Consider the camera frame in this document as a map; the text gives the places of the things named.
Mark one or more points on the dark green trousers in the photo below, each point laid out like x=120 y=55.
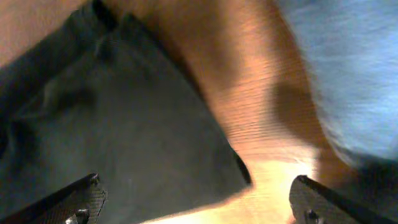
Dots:
x=101 y=95

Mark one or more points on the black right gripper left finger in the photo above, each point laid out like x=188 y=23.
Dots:
x=78 y=203

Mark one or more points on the dark navy garment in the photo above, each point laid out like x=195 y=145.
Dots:
x=374 y=185

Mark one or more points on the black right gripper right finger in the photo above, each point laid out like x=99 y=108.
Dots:
x=312 y=202

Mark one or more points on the blue denim jeans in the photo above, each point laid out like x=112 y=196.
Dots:
x=350 y=50

